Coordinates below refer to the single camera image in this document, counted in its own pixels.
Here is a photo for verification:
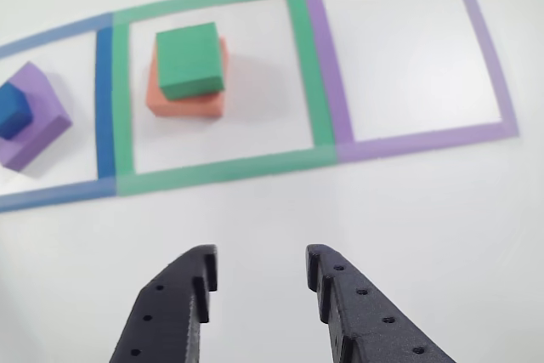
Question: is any orange foam block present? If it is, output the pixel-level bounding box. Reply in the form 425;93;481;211
145;36;231;118

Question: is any small blue foam cube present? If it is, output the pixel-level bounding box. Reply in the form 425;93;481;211
0;82;34;142

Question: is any green foam cube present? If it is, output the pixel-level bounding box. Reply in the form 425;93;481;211
155;21;225;100

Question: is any blue tape square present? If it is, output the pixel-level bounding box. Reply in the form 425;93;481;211
0;13;118;214

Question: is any purple foam block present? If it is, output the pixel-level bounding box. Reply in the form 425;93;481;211
0;60;73;173

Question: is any purple tape square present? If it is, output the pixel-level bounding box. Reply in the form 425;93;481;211
302;0;519;164

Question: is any green tape square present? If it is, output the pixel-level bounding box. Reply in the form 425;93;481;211
110;0;339;198

